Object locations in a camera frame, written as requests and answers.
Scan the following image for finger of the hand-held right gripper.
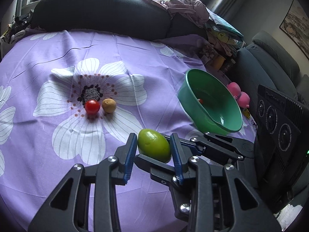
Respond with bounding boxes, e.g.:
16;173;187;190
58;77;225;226
135;154;192;220
180;132;255;165

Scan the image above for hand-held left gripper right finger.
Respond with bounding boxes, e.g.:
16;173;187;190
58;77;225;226
170;133;282;232

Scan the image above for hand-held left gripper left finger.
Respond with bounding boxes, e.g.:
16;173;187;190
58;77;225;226
28;132;138;232

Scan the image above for green plastic bowl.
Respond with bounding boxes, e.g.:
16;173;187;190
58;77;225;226
178;69;243;133

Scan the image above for pink pig toy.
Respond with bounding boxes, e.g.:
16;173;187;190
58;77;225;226
226;82;242;99
237;92;251;109

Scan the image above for brown longan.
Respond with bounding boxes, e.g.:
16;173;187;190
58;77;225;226
102;98;117;113

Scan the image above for grey armchair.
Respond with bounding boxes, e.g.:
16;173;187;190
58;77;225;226
235;30;309;116

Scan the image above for colourful folded blanket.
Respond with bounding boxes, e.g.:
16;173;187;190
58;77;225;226
198;11;245;64

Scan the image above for purple floral bedsheet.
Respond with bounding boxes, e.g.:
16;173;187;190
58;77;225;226
0;29;257;232

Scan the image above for short dark sofa cushion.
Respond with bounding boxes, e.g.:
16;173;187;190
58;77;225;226
166;13;210;41

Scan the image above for pink clothes pile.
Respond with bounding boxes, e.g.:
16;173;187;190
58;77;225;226
132;0;210;28

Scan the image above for long dark sofa cushion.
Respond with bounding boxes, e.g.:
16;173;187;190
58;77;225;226
31;0;172;40

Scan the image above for dark cloth pile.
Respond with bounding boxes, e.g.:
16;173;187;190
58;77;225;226
0;11;34;45

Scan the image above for framed wall picture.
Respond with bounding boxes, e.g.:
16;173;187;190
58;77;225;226
279;0;309;60

